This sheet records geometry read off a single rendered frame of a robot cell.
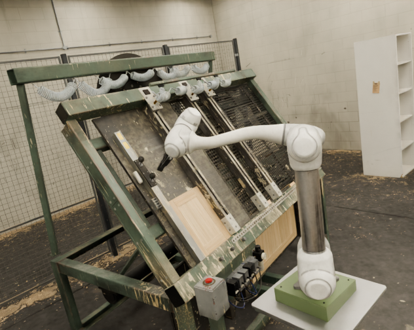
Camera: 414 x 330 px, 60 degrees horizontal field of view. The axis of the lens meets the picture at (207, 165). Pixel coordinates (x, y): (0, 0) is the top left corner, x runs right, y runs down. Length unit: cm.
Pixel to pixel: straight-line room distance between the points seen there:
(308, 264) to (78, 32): 650
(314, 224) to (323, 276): 22
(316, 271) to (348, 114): 621
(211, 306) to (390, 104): 453
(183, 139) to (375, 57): 454
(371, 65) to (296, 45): 258
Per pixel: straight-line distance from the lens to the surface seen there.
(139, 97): 252
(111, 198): 210
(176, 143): 157
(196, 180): 242
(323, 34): 777
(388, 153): 600
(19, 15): 716
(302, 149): 144
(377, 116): 592
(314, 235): 162
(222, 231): 239
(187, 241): 217
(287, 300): 197
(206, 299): 190
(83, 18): 757
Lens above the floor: 193
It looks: 14 degrees down
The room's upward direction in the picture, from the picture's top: 10 degrees counter-clockwise
